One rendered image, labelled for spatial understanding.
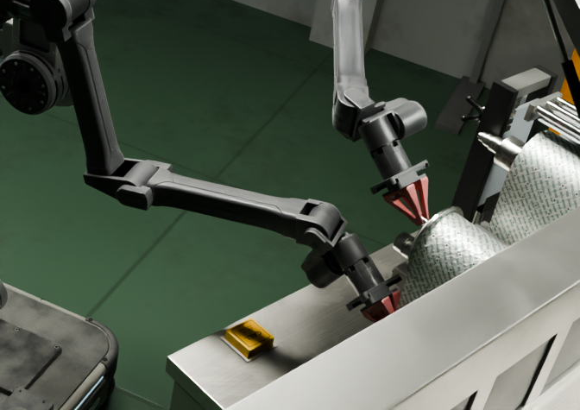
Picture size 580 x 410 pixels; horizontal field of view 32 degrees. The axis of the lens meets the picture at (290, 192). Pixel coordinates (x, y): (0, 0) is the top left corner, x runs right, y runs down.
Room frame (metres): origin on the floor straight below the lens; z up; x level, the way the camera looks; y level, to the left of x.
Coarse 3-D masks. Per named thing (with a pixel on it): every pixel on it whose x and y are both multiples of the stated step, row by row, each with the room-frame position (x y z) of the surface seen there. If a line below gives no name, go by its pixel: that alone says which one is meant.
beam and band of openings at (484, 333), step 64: (512, 256) 0.90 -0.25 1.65; (576, 256) 0.92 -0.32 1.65; (384, 320) 0.74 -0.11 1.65; (448, 320) 0.76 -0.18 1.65; (512, 320) 0.79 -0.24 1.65; (576, 320) 0.93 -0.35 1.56; (320, 384) 0.64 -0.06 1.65; (384, 384) 0.66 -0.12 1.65; (448, 384) 0.70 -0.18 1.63; (512, 384) 0.84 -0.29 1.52
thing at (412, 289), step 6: (408, 276) 1.42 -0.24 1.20; (408, 282) 1.42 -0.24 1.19; (414, 282) 1.42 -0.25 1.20; (408, 288) 1.42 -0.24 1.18; (414, 288) 1.41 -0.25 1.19; (420, 288) 1.41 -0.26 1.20; (426, 288) 1.40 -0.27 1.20; (402, 294) 1.43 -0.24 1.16; (408, 294) 1.42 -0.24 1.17; (414, 294) 1.41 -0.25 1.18; (420, 294) 1.40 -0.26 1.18; (402, 300) 1.42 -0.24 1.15; (408, 300) 1.42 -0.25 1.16; (402, 306) 1.42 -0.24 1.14
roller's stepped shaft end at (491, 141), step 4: (480, 132) 1.75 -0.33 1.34; (484, 132) 1.74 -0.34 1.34; (480, 136) 1.73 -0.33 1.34; (484, 136) 1.73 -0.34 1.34; (488, 136) 1.73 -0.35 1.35; (492, 136) 1.73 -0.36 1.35; (496, 136) 1.72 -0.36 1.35; (480, 140) 1.73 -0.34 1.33; (484, 140) 1.72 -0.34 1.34; (488, 140) 1.72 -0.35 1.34; (492, 140) 1.72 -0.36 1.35; (496, 140) 1.71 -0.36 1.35; (500, 140) 1.71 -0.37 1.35; (484, 144) 1.72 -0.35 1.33; (488, 144) 1.72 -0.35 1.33; (492, 144) 1.71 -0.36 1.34; (496, 144) 1.71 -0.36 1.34; (488, 148) 1.71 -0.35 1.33; (492, 148) 1.71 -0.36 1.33; (496, 148) 1.70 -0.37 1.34; (492, 152) 1.71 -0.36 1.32
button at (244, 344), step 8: (248, 320) 1.53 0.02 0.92; (232, 328) 1.50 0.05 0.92; (240, 328) 1.51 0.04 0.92; (248, 328) 1.51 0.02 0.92; (256, 328) 1.52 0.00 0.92; (232, 336) 1.48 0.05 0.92; (240, 336) 1.48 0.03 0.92; (248, 336) 1.49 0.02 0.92; (256, 336) 1.49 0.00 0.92; (264, 336) 1.50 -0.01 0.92; (272, 336) 1.51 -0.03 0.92; (232, 344) 1.48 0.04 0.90; (240, 344) 1.47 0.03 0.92; (248, 344) 1.47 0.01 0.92; (256, 344) 1.47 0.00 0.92; (264, 344) 1.48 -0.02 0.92; (272, 344) 1.50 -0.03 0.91; (248, 352) 1.45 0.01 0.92; (256, 352) 1.47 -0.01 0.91
